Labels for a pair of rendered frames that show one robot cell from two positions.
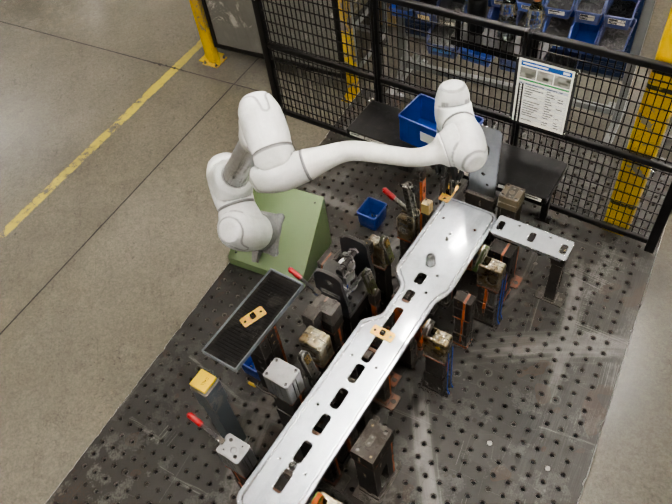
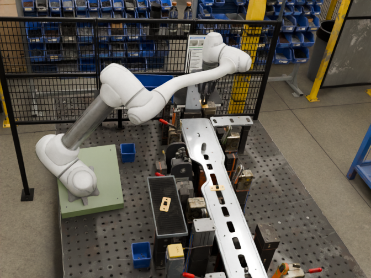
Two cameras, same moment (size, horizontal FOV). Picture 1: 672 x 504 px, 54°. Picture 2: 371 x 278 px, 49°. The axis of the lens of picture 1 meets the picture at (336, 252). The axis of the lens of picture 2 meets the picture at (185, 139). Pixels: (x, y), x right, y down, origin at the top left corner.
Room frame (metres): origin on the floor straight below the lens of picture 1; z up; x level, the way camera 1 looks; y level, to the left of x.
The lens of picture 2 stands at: (0.44, 1.35, 2.60)
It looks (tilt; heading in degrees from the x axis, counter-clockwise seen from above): 38 degrees down; 304
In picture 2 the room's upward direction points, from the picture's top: 7 degrees clockwise
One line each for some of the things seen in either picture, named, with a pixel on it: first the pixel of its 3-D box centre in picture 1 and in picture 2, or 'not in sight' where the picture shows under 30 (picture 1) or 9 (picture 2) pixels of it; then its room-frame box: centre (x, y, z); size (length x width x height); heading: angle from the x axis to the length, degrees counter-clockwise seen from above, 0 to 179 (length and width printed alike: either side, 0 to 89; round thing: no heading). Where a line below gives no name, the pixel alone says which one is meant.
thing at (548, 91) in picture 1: (542, 95); (200, 53); (1.89, -0.85, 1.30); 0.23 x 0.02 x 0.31; 49
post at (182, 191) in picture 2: (318, 342); (180, 216); (1.25, 0.12, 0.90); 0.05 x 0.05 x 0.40; 49
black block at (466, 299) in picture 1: (463, 320); (228, 172); (1.27, -0.42, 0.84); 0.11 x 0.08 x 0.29; 49
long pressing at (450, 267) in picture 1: (381, 339); (219, 191); (1.16, -0.10, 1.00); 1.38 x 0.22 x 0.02; 139
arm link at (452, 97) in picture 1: (453, 107); (214, 47); (1.52, -0.41, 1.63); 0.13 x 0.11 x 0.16; 2
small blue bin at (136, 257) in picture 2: (257, 361); (141, 255); (1.30, 0.36, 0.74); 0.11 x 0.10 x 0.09; 139
